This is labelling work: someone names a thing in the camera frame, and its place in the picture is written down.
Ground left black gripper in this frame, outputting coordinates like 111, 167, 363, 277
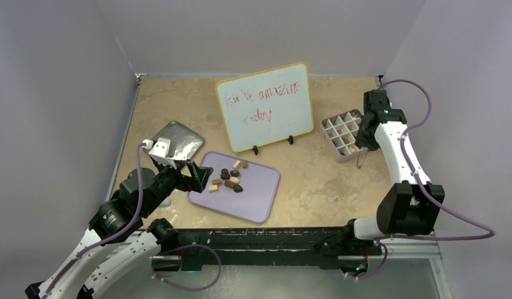
141, 156, 212, 216

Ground lilac plastic tray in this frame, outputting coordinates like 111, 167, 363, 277
187, 161, 280, 223

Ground metal tweezers black tips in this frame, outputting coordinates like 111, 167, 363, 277
356, 147, 368, 169

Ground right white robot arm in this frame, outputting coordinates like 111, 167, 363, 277
341, 90, 445, 254

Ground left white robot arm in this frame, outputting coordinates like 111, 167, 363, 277
25, 159, 213, 298

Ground dark round chocolate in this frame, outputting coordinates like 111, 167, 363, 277
230, 169, 240, 178

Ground silver metal box lid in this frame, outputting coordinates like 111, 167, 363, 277
152, 121, 204, 160

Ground light blue marker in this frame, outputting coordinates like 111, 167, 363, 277
160, 199, 171, 206

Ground yellow framed whiteboard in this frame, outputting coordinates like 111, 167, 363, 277
215, 62, 315, 153

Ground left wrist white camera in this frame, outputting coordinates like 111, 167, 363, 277
142, 137, 185, 168

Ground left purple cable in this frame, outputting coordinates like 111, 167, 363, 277
39, 142, 151, 299

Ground lower purple cable loop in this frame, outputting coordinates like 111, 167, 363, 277
151, 242, 222, 292

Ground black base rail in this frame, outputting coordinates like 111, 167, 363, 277
152, 225, 382, 272

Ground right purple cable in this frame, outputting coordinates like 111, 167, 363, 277
377, 79, 496, 242

